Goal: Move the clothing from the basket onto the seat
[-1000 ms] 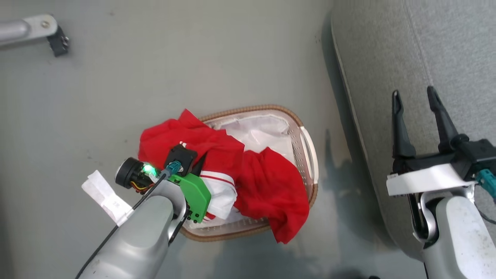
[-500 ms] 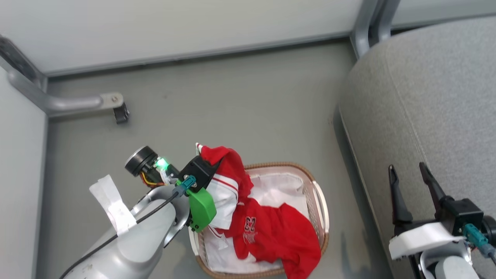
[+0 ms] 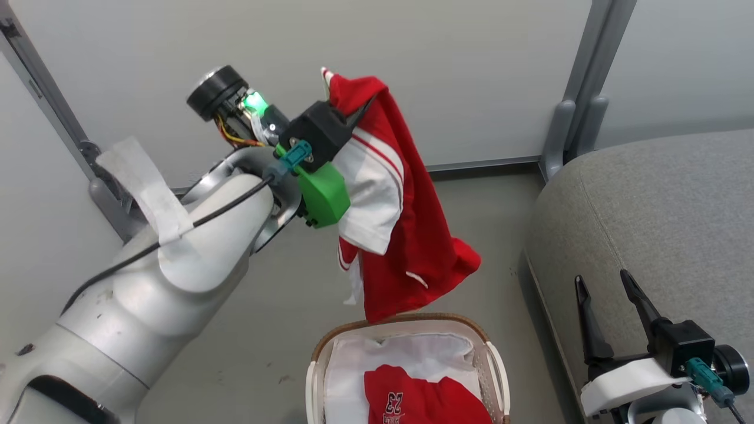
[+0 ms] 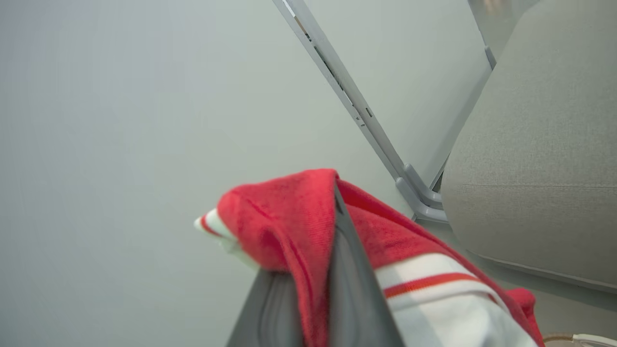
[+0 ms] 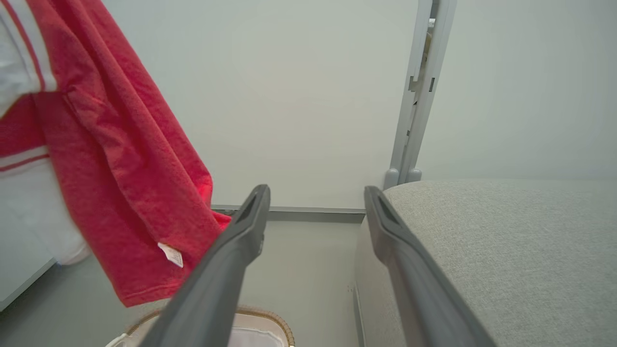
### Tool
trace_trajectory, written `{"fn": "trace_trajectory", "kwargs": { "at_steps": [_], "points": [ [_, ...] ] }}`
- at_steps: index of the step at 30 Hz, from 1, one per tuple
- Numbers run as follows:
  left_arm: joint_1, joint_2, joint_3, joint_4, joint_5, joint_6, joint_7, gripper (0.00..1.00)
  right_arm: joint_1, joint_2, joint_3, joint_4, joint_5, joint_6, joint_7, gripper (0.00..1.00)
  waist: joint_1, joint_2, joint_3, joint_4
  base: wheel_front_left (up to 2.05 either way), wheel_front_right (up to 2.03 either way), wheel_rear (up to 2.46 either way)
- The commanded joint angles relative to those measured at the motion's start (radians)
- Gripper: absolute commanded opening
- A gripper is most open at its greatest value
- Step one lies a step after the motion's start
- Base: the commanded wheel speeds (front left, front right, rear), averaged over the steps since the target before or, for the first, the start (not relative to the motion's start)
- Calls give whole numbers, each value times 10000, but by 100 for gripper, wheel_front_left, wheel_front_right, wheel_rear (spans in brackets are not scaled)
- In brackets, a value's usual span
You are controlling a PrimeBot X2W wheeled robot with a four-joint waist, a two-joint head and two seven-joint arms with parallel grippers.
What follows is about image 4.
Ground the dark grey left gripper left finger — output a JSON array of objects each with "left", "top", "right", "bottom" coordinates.
[{"left": 227, "top": 268, "right": 305, "bottom": 347}]

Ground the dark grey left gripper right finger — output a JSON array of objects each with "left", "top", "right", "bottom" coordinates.
[{"left": 328, "top": 183, "right": 405, "bottom": 347}]

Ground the red and white garment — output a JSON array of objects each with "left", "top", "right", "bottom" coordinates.
[{"left": 194, "top": 169, "right": 545, "bottom": 347}]

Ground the white laundry basket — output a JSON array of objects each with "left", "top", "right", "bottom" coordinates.
[{"left": 544, "top": 333, "right": 617, "bottom": 347}]

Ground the grey fabric sofa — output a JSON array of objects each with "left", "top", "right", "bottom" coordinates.
[{"left": 441, "top": 0, "right": 617, "bottom": 294}]

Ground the grey partition foot bracket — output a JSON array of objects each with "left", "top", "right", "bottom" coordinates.
[
  {"left": 404, "top": 164, "right": 443, "bottom": 209},
  {"left": 396, "top": 177, "right": 449, "bottom": 223}
]

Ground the grey partition post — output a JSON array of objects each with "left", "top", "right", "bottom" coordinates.
[{"left": 272, "top": 0, "right": 420, "bottom": 193}]

